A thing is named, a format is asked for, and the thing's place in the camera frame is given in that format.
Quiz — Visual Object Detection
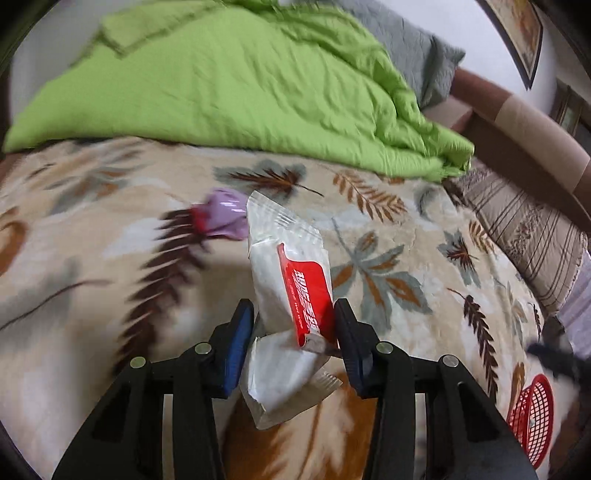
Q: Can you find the white red snack wrapper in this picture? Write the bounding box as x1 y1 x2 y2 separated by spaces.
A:
240 192 342 430

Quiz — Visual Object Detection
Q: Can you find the purple red wrapper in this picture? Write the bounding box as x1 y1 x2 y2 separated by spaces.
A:
189 188 249 241

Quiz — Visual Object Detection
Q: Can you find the lavender cloth covered table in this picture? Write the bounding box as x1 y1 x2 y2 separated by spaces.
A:
558 255 591 357

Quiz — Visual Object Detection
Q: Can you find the red plastic basket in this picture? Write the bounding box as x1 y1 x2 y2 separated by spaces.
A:
507 374 554 469

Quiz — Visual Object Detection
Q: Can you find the striped beige pillow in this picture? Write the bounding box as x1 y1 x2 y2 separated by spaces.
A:
444 159 587 314

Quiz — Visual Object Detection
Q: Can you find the leaf pattern bed blanket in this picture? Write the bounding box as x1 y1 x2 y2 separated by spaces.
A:
1 137 549 479

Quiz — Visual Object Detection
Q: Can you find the brown sofa headboard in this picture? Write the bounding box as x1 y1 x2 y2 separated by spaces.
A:
423 68 590 233

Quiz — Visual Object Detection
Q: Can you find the dark glass cabinet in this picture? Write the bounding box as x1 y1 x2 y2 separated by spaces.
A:
551 80 591 153

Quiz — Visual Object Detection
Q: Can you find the green quilt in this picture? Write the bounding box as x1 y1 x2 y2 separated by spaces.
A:
3 1 475 182

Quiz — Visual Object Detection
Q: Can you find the grey quilted pillow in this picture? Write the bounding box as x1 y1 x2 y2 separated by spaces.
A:
332 0 466 109

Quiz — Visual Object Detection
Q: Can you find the framed wall picture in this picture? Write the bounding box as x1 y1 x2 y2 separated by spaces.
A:
477 1 557 96

